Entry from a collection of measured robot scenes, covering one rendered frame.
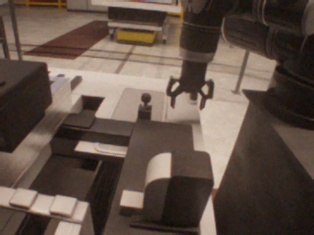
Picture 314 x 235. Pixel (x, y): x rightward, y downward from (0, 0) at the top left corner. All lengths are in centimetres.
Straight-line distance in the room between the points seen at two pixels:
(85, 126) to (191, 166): 37
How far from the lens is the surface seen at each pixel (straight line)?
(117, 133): 61
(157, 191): 36
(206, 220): 50
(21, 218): 31
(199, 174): 33
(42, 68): 44
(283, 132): 73
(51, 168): 69
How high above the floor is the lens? 124
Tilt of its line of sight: 32 degrees down
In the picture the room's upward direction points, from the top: 6 degrees clockwise
